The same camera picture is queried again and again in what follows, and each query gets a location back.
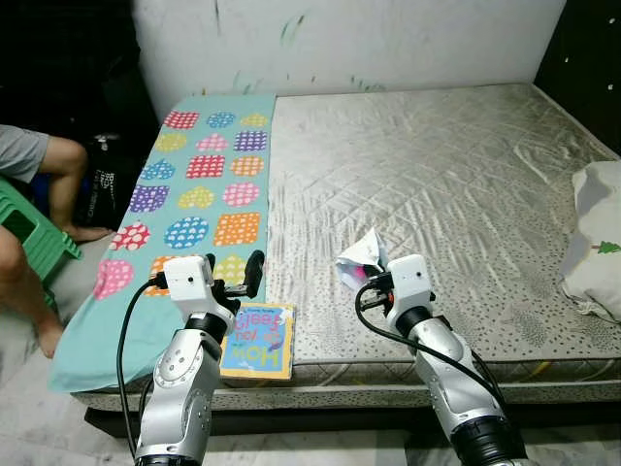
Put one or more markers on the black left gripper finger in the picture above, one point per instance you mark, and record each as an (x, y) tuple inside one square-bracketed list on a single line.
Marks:
[(253, 274), (210, 267)]

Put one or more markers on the white paper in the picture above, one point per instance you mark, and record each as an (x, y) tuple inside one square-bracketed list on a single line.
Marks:
[(361, 254)]

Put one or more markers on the blue and yellow children's book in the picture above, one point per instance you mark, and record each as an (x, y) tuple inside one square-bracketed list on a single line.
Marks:
[(257, 340)]

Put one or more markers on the white pillow with green tree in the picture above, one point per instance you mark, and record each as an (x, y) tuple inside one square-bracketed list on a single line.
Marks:
[(597, 262)]

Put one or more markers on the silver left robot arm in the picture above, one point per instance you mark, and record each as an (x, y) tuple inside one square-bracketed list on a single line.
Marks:
[(179, 388)]

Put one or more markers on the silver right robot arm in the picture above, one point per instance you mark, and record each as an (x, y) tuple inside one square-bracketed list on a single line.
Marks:
[(456, 388)]

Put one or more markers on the teal blanket with colourful shapes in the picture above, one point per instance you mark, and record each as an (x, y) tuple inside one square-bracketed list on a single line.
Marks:
[(194, 165)]

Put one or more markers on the grey quilted mattress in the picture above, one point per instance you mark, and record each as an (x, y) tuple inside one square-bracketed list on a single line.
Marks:
[(437, 175)]

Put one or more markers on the black bag with white print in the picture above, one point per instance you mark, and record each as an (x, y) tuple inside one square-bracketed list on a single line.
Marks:
[(107, 184)]

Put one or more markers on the black bed base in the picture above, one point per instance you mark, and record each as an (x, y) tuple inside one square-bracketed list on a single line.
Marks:
[(291, 419)]

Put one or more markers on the green plastic stool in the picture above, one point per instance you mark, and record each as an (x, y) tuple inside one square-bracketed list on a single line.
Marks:
[(39, 243)]

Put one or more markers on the seated person in grey shorts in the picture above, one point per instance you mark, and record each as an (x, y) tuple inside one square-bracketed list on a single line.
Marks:
[(58, 160)]

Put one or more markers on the black tufted headboard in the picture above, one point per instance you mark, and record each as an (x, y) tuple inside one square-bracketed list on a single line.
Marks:
[(582, 68)]

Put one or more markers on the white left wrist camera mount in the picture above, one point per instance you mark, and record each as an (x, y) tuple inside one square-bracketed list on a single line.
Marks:
[(189, 282)]

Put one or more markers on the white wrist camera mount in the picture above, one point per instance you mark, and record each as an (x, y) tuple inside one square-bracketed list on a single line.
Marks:
[(408, 282), (189, 282)]

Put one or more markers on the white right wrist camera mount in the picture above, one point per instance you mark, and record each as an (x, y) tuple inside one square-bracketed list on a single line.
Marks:
[(408, 282)]

